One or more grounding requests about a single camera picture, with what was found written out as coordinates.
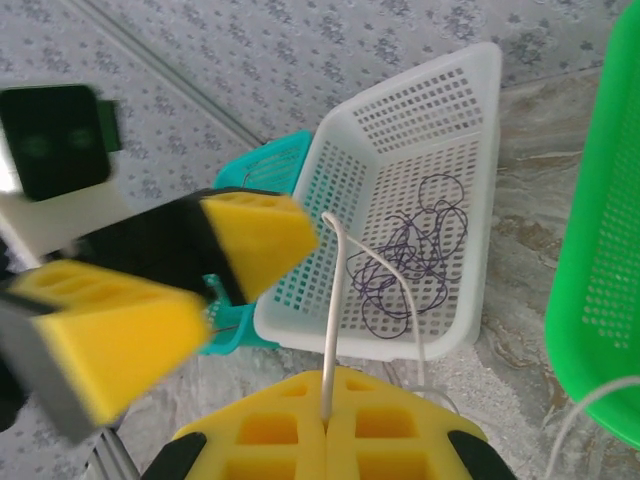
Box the purple thin cable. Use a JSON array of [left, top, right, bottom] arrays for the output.
[[347, 172, 470, 341]]

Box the teal plastic basket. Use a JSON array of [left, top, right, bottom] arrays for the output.
[[197, 129, 314, 357]]

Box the white plastic basket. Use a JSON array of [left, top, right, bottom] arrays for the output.
[[253, 41, 503, 362]]

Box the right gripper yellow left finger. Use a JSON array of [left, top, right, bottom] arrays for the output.
[[144, 369, 330, 480]]

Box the white thin cable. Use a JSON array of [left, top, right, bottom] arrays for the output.
[[319, 210, 640, 480]]

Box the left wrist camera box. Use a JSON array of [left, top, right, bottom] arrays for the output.
[[0, 83, 126, 261]]

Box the green plastic basket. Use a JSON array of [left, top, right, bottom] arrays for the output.
[[544, 0, 640, 450]]

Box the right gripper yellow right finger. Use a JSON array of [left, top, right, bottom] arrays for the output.
[[324, 370, 519, 480]]

